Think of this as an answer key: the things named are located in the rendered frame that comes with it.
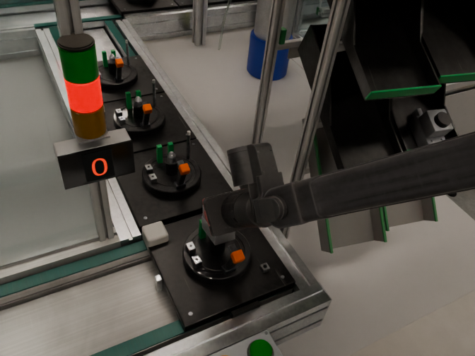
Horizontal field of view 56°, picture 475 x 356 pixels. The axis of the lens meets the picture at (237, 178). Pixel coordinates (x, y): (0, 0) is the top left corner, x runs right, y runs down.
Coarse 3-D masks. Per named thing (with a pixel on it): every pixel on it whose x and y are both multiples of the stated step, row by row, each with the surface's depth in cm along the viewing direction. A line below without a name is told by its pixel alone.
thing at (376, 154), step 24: (312, 48) 84; (312, 72) 85; (336, 72) 89; (336, 96) 87; (360, 96) 88; (336, 120) 85; (360, 120) 86; (384, 120) 86; (336, 144) 80; (360, 144) 84; (384, 144) 85
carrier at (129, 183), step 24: (168, 144) 106; (192, 144) 117; (144, 168) 106; (168, 168) 104; (192, 168) 108; (216, 168) 111; (144, 192) 103; (168, 192) 101; (192, 192) 104; (216, 192) 105; (144, 216) 98; (168, 216) 98
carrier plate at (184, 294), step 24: (168, 240) 93; (264, 240) 96; (168, 264) 89; (168, 288) 85; (192, 288) 85; (216, 288) 86; (240, 288) 86; (264, 288) 87; (288, 288) 89; (192, 312) 82; (216, 312) 82
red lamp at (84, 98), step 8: (64, 80) 64; (96, 80) 65; (72, 88) 64; (80, 88) 64; (88, 88) 64; (96, 88) 65; (72, 96) 65; (80, 96) 65; (88, 96) 65; (96, 96) 66; (72, 104) 66; (80, 104) 65; (88, 104) 66; (96, 104) 67; (80, 112) 67; (88, 112) 67
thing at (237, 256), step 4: (232, 244) 82; (228, 248) 82; (232, 248) 81; (236, 248) 82; (232, 252) 81; (236, 252) 80; (240, 252) 80; (232, 256) 80; (236, 256) 79; (240, 256) 80; (244, 256) 80; (232, 260) 82; (236, 260) 79; (240, 260) 80; (228, 264) 84; (232, 264) 82; (228, 268) 85
